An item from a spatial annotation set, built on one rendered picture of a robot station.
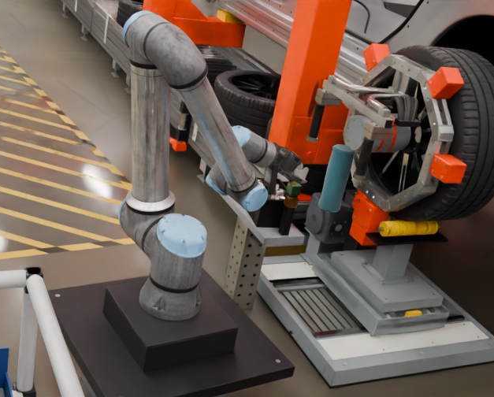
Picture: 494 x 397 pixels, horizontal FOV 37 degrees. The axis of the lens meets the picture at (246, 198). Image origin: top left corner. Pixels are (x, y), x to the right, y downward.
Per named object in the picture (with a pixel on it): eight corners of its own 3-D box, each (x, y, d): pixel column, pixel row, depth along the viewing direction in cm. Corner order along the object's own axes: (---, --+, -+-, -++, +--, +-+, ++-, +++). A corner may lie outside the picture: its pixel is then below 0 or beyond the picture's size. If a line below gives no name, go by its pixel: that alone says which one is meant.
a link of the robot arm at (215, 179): (217, 194, 234) (237, 161, 233) (198, 178, 242) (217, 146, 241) (235, 202, 241) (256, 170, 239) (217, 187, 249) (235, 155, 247)
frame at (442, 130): (423, 231, 268) (469, 88, 246) (409, 232, 265) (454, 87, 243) (346, 169, 311) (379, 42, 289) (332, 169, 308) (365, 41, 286)
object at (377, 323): (443, 329, 306) (451, 309, 302) (372, 338, 290) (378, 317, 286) (377, 266, 345) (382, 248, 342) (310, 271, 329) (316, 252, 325)
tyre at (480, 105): (547, 94, 249) (433, 24, 298) (494, 91, 238) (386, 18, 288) (473, 253, 281) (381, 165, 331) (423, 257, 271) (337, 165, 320)
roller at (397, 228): (440, 236, 291) (445, 223, 289) (380, 239, 278) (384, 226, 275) (432, 229, 296) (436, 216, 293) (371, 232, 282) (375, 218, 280)
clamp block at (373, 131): (391, 140, 252) (395, 126, 250) (369, 140, 248) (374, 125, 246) (384, 135, 256) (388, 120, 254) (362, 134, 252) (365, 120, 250)
